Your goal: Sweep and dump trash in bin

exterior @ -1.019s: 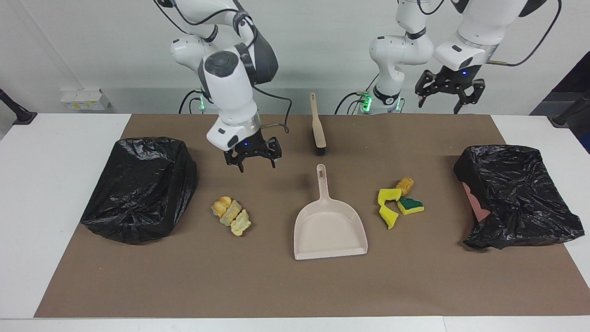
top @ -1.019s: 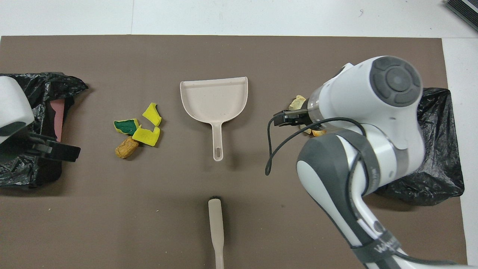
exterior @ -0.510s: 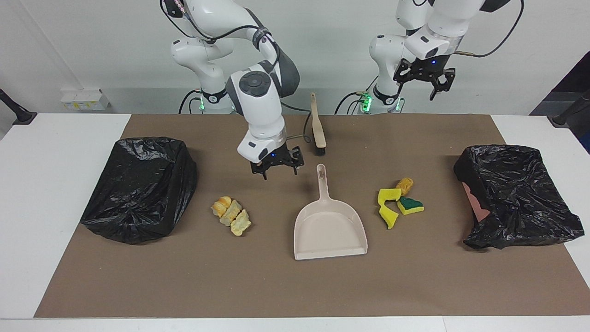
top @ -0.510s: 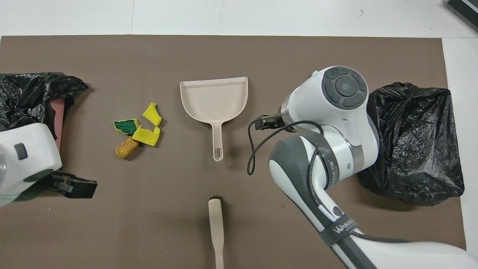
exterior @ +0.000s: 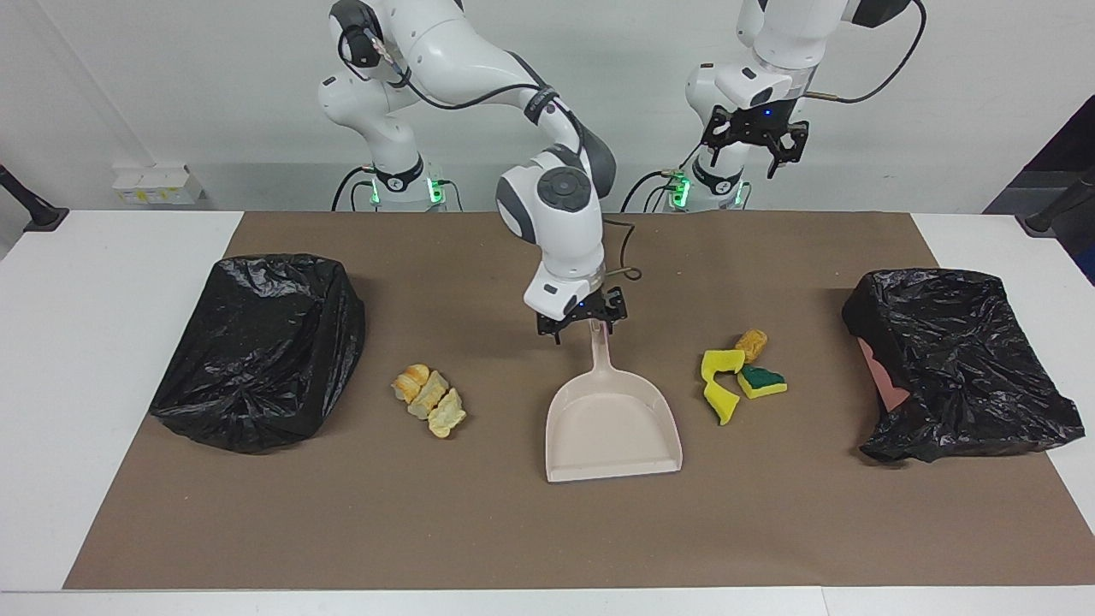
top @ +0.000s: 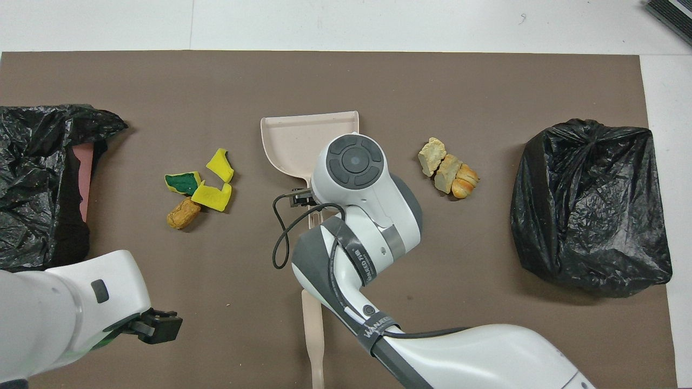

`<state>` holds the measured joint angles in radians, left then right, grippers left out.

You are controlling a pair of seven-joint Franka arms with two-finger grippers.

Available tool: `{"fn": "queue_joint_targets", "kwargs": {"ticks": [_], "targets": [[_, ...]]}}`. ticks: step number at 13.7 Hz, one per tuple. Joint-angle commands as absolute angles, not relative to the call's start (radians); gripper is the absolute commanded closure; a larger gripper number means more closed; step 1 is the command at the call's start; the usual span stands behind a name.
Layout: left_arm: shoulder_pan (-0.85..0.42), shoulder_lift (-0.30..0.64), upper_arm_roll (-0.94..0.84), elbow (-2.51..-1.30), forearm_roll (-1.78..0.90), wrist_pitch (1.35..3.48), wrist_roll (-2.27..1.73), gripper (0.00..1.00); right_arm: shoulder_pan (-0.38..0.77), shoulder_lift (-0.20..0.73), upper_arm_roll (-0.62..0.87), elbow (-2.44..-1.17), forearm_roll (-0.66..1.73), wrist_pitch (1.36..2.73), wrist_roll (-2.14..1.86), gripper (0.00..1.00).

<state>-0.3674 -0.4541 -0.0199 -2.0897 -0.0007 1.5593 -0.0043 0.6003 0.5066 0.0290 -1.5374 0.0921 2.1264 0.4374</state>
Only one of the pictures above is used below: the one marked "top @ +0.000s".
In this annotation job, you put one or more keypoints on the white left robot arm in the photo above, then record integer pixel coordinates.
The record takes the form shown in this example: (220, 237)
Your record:
(54, 308)

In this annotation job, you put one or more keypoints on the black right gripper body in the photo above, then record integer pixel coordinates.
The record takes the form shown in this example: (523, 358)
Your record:
(301, 198)

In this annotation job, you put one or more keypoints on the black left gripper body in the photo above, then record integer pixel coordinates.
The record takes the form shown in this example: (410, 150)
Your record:
(125, 326)

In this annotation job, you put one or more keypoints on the green and yellow sponge piece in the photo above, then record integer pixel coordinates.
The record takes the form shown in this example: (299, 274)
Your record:
(184, 183)

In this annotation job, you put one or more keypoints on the pale stone chunk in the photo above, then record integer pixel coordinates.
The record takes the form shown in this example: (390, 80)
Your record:
(431, 154)

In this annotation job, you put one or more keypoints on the notched yellow sponge piece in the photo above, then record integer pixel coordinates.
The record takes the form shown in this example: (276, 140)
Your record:
(213, 199)

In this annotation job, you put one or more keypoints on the grey-green stone chunk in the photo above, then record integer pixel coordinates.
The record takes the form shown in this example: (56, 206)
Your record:
(447, 173)

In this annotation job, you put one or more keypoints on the curved yellow sponge piece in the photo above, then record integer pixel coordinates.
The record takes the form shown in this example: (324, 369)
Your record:
(220, 165)

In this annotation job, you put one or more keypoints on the beige plastic dustpan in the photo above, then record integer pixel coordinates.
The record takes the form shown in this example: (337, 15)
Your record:
(292, 140)

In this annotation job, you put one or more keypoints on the brown table mat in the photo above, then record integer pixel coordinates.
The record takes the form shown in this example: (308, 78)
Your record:
(346, 86)

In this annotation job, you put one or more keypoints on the beige hand brush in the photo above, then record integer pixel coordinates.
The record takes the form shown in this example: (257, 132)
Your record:
(312, 335)

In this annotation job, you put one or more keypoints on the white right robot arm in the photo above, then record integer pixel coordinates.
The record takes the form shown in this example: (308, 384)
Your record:
(378, 227)

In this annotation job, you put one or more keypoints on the dark ribbed device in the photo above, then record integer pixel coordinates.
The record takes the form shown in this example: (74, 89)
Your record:
(673, 16)

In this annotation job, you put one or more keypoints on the pink bin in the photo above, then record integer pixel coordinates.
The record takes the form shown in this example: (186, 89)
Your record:
(84, 178)

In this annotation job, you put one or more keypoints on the black trash bag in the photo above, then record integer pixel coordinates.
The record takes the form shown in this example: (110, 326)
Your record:
(589, 205)
(32, 162)

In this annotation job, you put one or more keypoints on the golden croissant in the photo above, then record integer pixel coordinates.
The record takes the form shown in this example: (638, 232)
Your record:
(465, 182)

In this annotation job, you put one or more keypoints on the brown bread roll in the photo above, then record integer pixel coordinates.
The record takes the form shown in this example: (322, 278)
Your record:
(183, 214)

